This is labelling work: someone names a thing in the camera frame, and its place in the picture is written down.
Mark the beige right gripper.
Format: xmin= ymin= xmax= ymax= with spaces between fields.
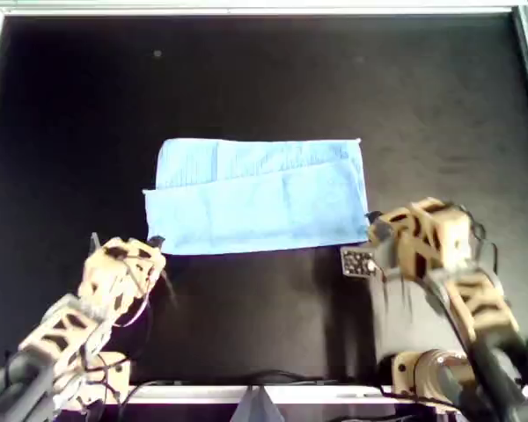
xmin=365 ymin=198 xmax=473 ymax=280

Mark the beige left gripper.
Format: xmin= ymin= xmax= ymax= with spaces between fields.
xmin=79 ymin=235 xmax=166 ymax=317

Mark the light blue square cloth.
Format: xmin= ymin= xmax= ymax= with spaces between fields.
xmin=141 ymin=136 xmax=370 ymax=257

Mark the right wrist camera circuit board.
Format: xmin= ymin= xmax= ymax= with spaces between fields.
xmin=340 ymin=236 xmax=400 ymax=279

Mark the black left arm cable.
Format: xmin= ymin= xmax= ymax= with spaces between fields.
xmin=81 ymin=267 xmax=180 ymax=397

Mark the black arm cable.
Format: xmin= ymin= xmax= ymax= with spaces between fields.
xmin=81 ymin=267 xmax=180 ymax=397
xmin=459 ymin=204 xmax=502 ymax=282

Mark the red white left arm wire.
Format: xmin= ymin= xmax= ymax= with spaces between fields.
xmin=112 ymin=296 xmax=153 ymax=330

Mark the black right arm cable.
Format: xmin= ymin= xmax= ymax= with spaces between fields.
xmin=459 ymin=204 xmax=502 ymax=282

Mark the thin black cable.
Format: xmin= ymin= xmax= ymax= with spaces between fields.
xmin=122 ymin=371 xmax=397 ymax=392

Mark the grey camera stand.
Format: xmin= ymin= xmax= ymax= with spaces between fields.
xmin=231 ymin=385 xmax=285 ymax=422

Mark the aluminium table frame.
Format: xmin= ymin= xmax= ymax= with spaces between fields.
xmin=0 ymin=0 xmax=528 ymax=405

